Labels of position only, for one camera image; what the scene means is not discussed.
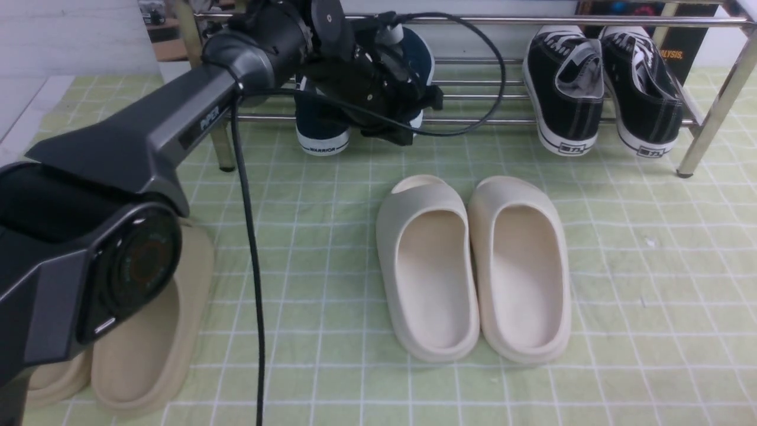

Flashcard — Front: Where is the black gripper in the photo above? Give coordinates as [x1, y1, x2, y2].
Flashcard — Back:
[299, 24, 444, 146]

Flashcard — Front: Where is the navy slip-on shoe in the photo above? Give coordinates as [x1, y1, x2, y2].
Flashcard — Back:
[294, 95, 351, 156]
[392, 24, 436, 128]

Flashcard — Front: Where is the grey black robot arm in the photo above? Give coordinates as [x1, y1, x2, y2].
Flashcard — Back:
[2, 1, 443, 425]

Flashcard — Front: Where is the chrome metal shoe rack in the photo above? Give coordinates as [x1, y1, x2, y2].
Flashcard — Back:
[175, 1, 755, 179]

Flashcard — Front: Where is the left cream foam slide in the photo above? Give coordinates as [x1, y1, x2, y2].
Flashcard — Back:
[376, 175, 480, 362]

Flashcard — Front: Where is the cream foam slide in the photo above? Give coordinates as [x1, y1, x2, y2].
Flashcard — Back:
[376, 175, 480, 362]
[467, 176, 571, 364]

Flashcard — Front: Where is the left black canvas sneaker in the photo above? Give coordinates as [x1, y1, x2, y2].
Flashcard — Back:
[522, 26, 605, 157]

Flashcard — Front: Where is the black canvas sneaker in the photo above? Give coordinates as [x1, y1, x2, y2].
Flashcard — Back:
[522, 26, 605, 157]
[598, 26, 684, 159]

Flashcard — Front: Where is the wooden desk in background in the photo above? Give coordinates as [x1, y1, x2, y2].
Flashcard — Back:
[137, 1, 247, 62]

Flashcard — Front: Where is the right cream foam slide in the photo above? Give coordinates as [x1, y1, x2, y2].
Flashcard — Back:
[467, 176, 571, 364]

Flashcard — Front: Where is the right black canvas sneaker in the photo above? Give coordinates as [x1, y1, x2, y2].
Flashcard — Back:
[598, 26, 684, 159]

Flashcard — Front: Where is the black box with orange text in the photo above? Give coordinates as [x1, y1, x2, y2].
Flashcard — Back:
[575, 1, 717, 85]

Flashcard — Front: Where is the right tan foam slide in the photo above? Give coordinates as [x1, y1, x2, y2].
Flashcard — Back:
[91, 222, 215, 418]

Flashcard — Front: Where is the tan foam slide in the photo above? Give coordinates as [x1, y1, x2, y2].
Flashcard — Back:
[91, 222, 215, 418]
[26, 350, 92, 409]

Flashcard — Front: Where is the green checkered floor cloth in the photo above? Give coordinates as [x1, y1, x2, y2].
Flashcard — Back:
[0, 67, 757, 426]

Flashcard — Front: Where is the left tan foam slide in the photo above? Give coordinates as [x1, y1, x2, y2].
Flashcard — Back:
[26, 350, 92, 409]

